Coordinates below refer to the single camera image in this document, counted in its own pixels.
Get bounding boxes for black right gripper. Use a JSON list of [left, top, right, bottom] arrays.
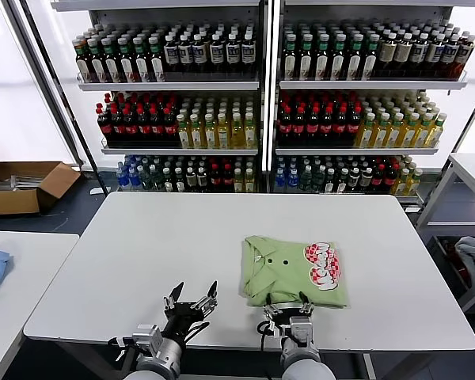
[[262, 291, 316, 321]]

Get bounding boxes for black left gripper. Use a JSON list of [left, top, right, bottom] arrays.
[[161, 279, 219, 338]]

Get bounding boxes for light green polo shirt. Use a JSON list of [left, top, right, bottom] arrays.
[[237, 235, 352, 310]]

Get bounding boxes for red cap cola bottle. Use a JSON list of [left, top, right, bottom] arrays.
[[161, 107, 177, 140], [346, 104, 361, 139], [291, 104, 306, 139], [332, 104, 348, 139], [149, 107, 163, 140], [221, 160, 234, 192], [318, 104, 334, 139], [121, 107, 136, 140], [209, 160, 222, 192], [277, 104, 293, 139], [96, 104, 110, 140], [383, 162, 395, 194], [305, 104, 320, 139], [108, 106, 123, 140], [371, 162, 384, 193], [135, 107, 150, 140]]

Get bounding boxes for dark red cloth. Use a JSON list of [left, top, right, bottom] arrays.
[[445, 241, 472, 288]]

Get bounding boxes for open cardboard box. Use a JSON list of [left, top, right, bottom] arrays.
[[0, 161, 82, 217]]

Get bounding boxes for clear plastic packets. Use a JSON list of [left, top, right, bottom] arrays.
[[0, 174, 40, 193]]

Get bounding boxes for grey shelf unit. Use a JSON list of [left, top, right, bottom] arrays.
[[271, 0, 470, 215], [49, 0, 268, 196]]

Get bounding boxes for dark bottle green neck label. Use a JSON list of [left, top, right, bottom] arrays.
[[347, 33, 363, 82], [146, 36, 165, 83], [131, 36, 150, 83], [331, 33, 348, 82], [298, 33, 314, 82], [74, 36, 92, 84], [362, 33, 379, 81], [281, 33, 298, 82], [116, 36, 135, 83], [101, 37, 120, 83], [314, 33, 331, 82], [85, 37, 106, 84]]

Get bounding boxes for dark bottle white blue label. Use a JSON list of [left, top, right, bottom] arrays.
[[162, 35, 179, 74], [424, 33, 443, 78], [439, 35, 459, 78], [240, 33, 257, 74], [224, 33, 241, 74], [208, 33, 225, 74], [454, 35, 475, 78], [409, 32, 428, 78], [191, 34, 207, 74], [177, 35, 193, 74]]

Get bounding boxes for dark bottle beige label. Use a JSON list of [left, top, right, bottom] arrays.
[[393, 32, 412, 78], [378, 33, 397, 78]]

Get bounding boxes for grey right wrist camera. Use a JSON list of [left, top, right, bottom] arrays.
[[287, 316, 314, 346]]

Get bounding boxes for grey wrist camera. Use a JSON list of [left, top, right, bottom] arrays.
[[287, 316, 314, 346], [132, 324, 163, 350]]

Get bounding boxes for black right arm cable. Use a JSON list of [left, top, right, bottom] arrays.
[[256, 319, 283, 352]]

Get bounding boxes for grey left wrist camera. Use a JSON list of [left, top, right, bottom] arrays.
[[132, 324, 163, 350]]

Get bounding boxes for white frame side table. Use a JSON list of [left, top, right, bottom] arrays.
[[415, 152, 475, 314]]

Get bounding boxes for thin dark frame pole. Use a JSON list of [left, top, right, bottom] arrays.
[[438, 75, 475, 177]]

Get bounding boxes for black slanted frame pole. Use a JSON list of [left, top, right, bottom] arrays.
[[19, 0, 108, 197]]

